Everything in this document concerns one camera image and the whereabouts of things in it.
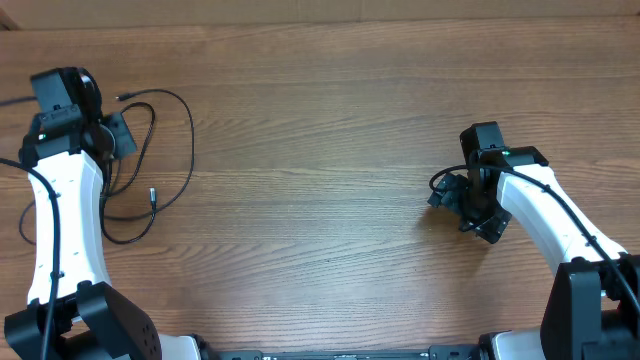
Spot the black cable silver plug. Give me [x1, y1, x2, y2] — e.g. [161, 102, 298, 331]
[99, 88, 196, 222]

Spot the black cable white tag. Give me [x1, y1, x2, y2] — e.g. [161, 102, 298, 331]
[18, 199, 37, 246]

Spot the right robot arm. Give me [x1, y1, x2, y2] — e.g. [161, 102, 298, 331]
[428, 122, 639, 360]

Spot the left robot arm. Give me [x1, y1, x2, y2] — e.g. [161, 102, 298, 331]
[4, 67, 216, 360]

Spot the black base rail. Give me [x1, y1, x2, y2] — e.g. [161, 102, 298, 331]
[192, 333, 496, 360]

